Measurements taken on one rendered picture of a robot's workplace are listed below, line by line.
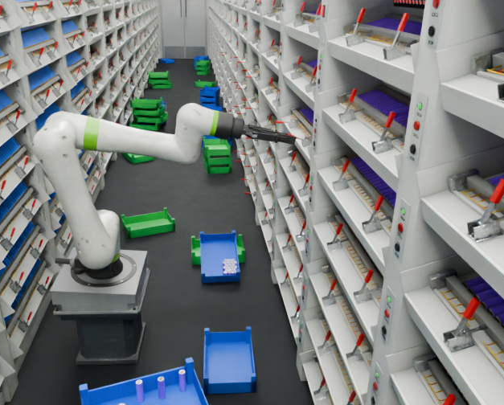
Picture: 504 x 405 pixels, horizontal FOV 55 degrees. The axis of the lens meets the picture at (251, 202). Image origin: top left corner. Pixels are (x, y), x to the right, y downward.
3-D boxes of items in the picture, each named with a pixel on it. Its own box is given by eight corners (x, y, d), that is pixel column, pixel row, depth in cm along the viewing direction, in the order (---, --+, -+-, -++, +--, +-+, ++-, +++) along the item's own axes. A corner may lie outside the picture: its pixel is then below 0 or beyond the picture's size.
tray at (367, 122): (402, 198, 96) (391, 134, 90) (325, 122, 151) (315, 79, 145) (500, 168, 96) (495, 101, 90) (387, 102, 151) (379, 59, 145)
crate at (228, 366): (256, 392, 187) (256, 376, 184) (203, 394, 186) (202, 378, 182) (250, 341, 215) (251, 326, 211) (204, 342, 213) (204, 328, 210)
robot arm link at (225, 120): (219, 112, 167) (218, 106, 175) (212, 144, 171) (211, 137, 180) (236, 116, 168) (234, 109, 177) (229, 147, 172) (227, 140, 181)
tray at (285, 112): (313, 172, 168) (307, 147, 164) (283, 127, 223) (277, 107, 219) (369, 154, 167) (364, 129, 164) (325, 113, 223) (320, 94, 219)
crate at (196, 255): (191, 264, 273) (191, 252, 270) (191, 247, 291) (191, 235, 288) (244, 263, 276) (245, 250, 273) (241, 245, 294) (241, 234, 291)
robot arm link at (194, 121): (178, 108, 163) (180, 95, 172) (172, 141, 170) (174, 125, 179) (219, 117, 166) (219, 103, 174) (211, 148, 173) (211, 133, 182)
